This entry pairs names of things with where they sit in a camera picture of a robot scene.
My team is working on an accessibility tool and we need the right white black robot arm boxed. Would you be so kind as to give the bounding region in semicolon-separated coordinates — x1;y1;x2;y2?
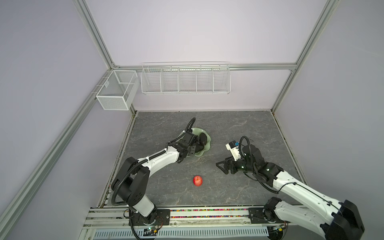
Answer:
216;141;365;240

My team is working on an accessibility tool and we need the aluminium corner frame post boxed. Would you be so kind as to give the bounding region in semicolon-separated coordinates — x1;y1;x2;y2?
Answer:
73;0;116;70

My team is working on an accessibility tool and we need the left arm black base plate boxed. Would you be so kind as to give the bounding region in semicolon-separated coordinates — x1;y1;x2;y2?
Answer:
129;209;171;226

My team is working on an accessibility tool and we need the white wire long shelf basket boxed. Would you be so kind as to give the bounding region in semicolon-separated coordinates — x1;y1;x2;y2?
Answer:
141;62;232;95

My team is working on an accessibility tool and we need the white perforated cable tray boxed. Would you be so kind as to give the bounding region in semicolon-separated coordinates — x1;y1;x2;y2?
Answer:
93;226;269;240

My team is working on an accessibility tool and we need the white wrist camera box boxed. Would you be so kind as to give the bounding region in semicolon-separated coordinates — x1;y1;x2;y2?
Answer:
226;141;242;161

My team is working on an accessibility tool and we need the white mesh square basket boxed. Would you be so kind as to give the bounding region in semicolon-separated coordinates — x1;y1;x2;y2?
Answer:
96;70;140;111

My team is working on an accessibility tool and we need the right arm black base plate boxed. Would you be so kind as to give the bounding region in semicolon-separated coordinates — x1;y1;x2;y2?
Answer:
248;208;278;224

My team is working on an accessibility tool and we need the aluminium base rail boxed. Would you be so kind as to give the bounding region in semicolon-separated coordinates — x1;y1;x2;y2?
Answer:
78;205;343;240

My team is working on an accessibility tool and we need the light green wavy fruit bowl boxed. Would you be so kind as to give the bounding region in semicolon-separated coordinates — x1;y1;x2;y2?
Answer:
187;127;211;157

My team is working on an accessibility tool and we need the red fake apple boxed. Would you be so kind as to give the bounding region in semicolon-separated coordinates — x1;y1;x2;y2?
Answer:
193;176;203;187

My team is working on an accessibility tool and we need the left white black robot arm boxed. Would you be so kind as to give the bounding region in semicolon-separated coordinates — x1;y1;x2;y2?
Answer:
109;128;211;219

